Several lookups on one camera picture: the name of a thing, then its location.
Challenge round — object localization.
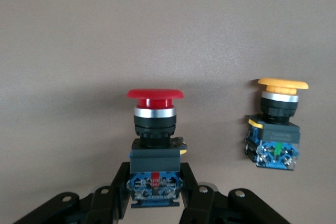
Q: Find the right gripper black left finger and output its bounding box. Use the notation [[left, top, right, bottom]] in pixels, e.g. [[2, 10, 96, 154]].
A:
[[13, 162, 132, 224]]

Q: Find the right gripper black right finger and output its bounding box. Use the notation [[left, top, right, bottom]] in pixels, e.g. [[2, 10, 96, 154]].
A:
[[179, 162, 292, 224]]

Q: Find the red mushroom push button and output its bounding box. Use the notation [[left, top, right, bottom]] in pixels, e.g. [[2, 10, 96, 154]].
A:
[[126, 88, 188, 209]]

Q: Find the yellow mushroom push button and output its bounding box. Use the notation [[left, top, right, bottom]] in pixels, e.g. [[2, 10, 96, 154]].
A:
[[245, 77, 310, 172]]

